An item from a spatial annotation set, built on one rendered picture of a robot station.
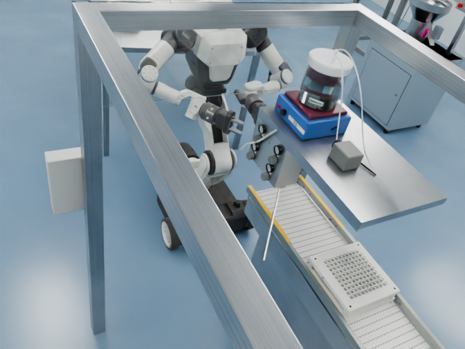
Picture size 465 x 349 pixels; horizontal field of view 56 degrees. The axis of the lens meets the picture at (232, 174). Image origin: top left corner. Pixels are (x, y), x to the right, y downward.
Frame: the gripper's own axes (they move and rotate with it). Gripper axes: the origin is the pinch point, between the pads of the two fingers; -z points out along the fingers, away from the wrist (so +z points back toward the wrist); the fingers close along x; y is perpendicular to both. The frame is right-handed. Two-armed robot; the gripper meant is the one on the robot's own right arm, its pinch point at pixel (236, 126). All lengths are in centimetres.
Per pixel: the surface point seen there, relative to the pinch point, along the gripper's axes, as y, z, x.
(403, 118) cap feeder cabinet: -242, -59, 83
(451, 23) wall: -552, -52, 71
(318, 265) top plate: 42, -62, 10
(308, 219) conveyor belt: 15, -49, 17
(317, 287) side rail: 47, -65, 13
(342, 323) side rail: 56, -78, 13
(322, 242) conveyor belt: 22, -58, 17
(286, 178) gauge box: 27.4, -36.8, -8.6
